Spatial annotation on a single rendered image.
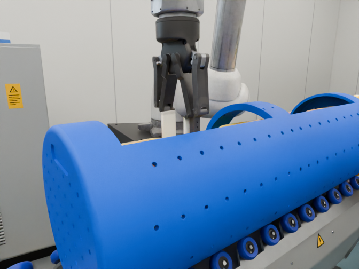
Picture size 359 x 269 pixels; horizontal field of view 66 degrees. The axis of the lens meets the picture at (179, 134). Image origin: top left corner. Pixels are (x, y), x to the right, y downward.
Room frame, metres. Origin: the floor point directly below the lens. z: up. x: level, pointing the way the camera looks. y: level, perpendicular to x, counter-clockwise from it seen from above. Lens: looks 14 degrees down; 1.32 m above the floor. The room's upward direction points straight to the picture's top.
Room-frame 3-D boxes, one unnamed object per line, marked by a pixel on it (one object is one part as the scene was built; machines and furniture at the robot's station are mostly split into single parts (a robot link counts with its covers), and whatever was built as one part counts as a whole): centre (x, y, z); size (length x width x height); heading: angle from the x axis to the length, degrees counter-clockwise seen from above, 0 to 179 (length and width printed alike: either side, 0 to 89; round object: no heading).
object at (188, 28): (0.50, 0.00, 1.35); 0.08 x 0.07 x 0.09; 37
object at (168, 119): (0.53, 0.02, 1.20); 0.03 x 0.01 x 0.07; 127
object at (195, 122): (0.46, -0.03, 1.22); 0.03 x 0.01 x 0.05; 37
